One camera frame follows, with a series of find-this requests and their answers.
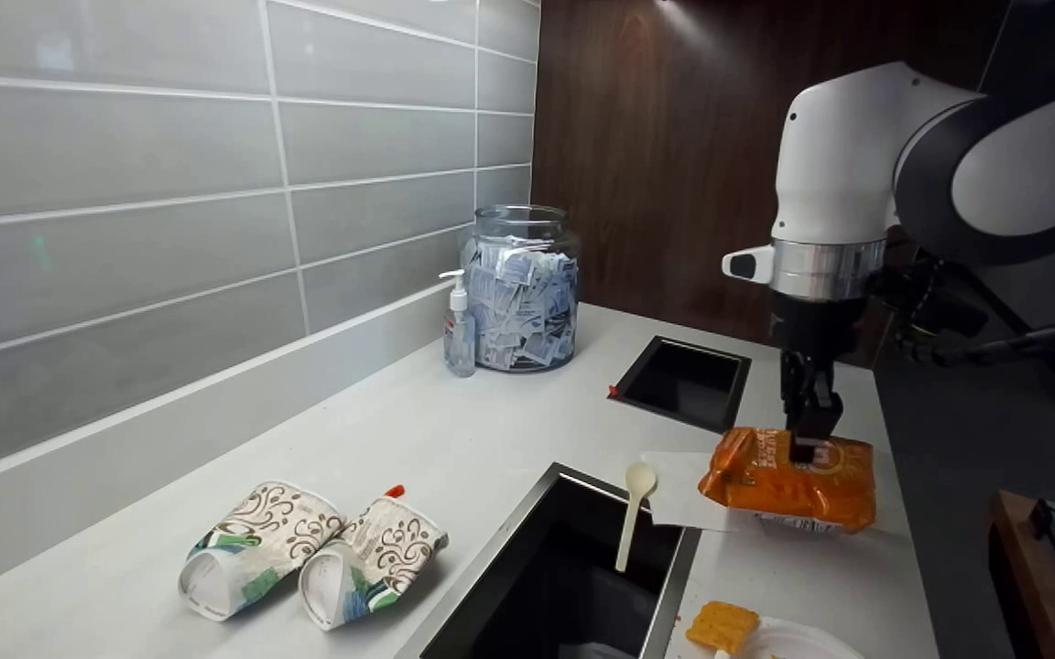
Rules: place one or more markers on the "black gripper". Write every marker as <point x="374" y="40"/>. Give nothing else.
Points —
<point x="816" y="327"/>

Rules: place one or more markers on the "orange snack packet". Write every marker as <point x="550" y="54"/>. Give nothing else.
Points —
<point x="787" y="481"/>

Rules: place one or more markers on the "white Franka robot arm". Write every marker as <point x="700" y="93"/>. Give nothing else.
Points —
<point x="919" y="157"/>

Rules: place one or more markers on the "small square recessed counter bin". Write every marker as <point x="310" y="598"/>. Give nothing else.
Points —
<point x="683" y="382"/>

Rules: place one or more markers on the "white plate with yellow food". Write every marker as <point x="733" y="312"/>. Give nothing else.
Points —
<point x="798" y="643"/>

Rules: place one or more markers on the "large steel-rimmed recessed counter bin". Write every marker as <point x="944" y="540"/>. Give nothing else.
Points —
<point x="550" y="580"/>

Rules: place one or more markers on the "cream plastic spoon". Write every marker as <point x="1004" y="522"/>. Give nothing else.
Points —
<point x="634" y="498"/>

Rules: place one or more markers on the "yellow snack piece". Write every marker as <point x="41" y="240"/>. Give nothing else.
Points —
<point x="724" y="622"/>

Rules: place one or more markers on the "wooden drawer unit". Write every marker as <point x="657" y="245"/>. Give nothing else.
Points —
<point x="1046" y="586"/>

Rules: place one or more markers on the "glass jar of blue packets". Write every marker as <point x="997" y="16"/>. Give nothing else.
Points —
<point x="524" y="296"/>

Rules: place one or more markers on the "small clear pump bottle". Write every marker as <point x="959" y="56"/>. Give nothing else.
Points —
<point x="463" y="334"/>

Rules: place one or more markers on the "patterned paper cup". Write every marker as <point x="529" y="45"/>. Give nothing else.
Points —
<point x="368" y="562"/>
<point x="263" y="550"/>

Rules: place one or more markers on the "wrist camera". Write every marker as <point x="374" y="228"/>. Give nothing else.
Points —
<point x="748" y="260"/>

